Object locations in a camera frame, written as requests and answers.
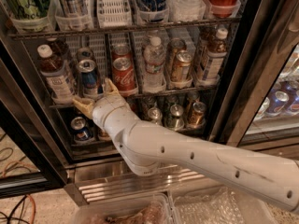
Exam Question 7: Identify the rear left iced tea bottle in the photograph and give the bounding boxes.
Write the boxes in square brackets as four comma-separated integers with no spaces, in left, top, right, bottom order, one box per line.
[47,37,71,60]

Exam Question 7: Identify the orange cable on floor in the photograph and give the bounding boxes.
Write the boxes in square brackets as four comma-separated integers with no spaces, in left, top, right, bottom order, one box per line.
[24,193,37,224]

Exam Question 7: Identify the rear gold can middle shelf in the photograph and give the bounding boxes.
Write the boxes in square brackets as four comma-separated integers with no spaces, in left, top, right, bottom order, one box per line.
[166,37,187,71]

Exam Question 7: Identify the front silver can bottom shelf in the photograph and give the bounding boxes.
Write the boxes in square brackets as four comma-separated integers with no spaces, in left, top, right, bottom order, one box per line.
[148,107,163,125]

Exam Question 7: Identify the green can shelf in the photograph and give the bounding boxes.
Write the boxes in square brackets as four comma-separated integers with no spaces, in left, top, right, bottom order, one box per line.
[6,0,50,20]
[166,105,184,131]

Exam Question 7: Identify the front left iced tea bottle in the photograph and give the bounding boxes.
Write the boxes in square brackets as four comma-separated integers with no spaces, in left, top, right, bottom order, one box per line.
[37,45,75,104]

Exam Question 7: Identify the empty white basket top shelf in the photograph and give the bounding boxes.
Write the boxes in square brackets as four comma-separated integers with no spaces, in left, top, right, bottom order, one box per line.
[97,0,132,28]

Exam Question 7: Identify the iced tea bottle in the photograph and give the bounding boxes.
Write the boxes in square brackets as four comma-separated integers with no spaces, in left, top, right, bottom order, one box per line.
[197,26,216,62]
[37,45,75,104]
[47,37,71,60]
[198,27,228,81]

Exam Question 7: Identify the red bull can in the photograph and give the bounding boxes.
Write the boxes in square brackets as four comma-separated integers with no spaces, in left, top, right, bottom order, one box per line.
[77,47,95,62]
[77,59,103,95]

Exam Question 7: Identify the left clear plastic bin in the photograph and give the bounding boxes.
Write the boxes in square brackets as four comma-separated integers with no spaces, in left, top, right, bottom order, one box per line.
[70,193,174,224]

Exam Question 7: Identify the front right iced tea bottle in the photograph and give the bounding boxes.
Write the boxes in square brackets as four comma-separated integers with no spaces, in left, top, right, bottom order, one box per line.
[198,27,228,81]

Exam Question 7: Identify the front orange can bottom shelf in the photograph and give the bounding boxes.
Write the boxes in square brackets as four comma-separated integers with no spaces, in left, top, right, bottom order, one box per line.
[187,102,206,126]

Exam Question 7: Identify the front green can bottom shelf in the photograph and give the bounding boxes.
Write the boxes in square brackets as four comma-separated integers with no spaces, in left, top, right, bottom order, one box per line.
[166,105,184,131]

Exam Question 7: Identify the front gold can bottom shelf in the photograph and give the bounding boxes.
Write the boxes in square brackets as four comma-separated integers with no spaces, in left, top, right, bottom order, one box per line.
[97,128,110,141]

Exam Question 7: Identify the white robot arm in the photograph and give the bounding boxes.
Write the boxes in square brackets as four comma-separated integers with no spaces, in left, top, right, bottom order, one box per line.
[73,78,299,215]

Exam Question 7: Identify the rear right iced tea bottle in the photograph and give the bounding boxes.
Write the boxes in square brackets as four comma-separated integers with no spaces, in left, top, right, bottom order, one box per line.
[197,26,216,62]

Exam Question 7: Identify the clear water bottle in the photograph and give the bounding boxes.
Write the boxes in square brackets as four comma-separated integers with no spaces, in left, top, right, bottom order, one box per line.
[143,36,165,88]

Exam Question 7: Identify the front gold can middle shelf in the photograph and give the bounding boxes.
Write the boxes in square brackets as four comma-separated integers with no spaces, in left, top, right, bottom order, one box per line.
[171,50,192,82]

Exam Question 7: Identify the clear plastic bin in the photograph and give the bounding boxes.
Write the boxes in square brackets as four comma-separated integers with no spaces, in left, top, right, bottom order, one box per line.
[169,186,278,224]
[70,193,174,224]

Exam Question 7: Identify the black cable on floor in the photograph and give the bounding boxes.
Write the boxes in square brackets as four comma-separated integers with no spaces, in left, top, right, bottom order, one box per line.
[0,194,29,224]

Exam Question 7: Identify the green can top shelf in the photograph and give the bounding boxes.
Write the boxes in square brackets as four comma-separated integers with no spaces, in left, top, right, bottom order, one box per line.
[6,0,50,20]

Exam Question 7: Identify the clear bottle top shelf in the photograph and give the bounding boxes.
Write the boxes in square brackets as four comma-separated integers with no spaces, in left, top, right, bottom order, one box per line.
[167,0,206,22]

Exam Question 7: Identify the front pepsi can bottom shelf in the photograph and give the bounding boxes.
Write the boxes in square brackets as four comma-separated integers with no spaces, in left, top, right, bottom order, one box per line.
[71,117,93,142]

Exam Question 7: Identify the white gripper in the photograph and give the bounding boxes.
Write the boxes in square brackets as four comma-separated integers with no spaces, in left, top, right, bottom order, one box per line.
[73,77,139,132]

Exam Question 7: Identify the rear coca-cola can middle shelf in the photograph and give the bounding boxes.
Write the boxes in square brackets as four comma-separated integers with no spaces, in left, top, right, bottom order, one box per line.
[111,44,132,60]

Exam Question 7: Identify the steel fridge bottom grille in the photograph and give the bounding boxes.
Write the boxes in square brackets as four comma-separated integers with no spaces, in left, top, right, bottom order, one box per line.
[64,157,218,206]

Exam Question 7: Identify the pepsi cans behind right door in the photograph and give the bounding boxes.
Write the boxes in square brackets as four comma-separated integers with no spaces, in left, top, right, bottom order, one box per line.
[254,80,299,120]

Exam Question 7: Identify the right clear plastic bin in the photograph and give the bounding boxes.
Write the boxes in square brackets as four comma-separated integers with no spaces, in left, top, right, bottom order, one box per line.
[169,186,278,224]

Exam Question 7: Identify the right fridge glass door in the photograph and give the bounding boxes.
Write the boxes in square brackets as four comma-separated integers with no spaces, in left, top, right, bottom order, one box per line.
[215,0,299,150]

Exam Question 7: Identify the gold can shelf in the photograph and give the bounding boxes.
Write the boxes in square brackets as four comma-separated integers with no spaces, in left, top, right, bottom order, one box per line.
[97,128,110,141]
[166,37,187,71]
[171,50,192,82]

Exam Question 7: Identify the front coca-cola can middle shelf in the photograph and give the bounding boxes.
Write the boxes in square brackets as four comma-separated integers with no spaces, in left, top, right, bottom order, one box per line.
[112,57,135,91]

